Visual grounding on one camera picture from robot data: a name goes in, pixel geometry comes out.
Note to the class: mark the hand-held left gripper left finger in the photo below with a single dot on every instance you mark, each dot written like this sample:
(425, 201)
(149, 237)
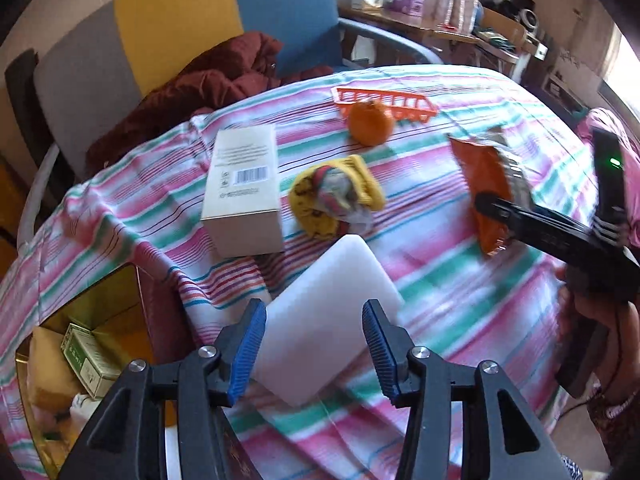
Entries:
(247, 355)

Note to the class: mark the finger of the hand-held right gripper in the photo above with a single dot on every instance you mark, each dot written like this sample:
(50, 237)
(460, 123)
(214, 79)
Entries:
(530, 225)

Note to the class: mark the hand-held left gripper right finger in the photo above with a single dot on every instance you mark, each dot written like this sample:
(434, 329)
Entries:
(382, 355)

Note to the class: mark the silver grey packet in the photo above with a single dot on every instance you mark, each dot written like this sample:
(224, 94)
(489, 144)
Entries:
(515, 170)

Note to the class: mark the orange snack packet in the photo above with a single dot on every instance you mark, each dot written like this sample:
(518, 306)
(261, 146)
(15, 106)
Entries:
(485, 170)

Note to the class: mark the white foam block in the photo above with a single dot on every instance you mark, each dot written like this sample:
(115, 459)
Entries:
(320, 320)

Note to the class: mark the gold tin container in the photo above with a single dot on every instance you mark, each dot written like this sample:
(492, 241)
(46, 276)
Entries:
(125, 320)

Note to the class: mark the green box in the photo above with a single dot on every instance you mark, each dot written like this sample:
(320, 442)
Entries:
(87, 360)

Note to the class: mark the beige cardboard box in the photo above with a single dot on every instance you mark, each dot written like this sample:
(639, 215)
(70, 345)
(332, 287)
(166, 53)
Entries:
(245, 185)

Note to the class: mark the orange plastic basket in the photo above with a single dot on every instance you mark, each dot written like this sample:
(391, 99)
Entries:
(400, 105)

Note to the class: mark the orange fruit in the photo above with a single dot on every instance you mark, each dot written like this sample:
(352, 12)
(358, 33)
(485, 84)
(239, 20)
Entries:
(371, 124)

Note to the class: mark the person's right hand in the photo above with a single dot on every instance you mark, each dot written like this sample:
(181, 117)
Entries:
(625, 345)

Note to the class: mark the striped blanket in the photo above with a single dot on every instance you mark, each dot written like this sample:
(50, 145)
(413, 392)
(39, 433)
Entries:
(425, 285)

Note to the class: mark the pink cloth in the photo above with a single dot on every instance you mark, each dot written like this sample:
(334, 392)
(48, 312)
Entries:
(600, 120)

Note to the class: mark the brown cardboard box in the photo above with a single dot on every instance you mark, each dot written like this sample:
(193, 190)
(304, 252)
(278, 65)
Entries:
(502, 27)

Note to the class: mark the white fan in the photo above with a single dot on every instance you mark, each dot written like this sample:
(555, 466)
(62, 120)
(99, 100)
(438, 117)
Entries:
(527, 17)

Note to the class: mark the wooden desk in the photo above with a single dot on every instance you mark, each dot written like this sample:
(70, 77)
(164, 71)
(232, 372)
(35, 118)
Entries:
(400, 22)

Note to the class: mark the purple box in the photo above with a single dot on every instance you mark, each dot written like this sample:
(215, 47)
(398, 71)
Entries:
(405, 2)

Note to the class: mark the dark red cloth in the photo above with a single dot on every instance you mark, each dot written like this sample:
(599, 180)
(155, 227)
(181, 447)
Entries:
(200, 85)

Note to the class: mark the wooden wardrobe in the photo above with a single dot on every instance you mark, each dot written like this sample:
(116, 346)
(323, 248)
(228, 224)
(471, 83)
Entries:
(10, 195)

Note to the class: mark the grey yellow blue armchair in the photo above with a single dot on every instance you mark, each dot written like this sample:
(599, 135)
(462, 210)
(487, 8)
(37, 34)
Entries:
(85, 75)

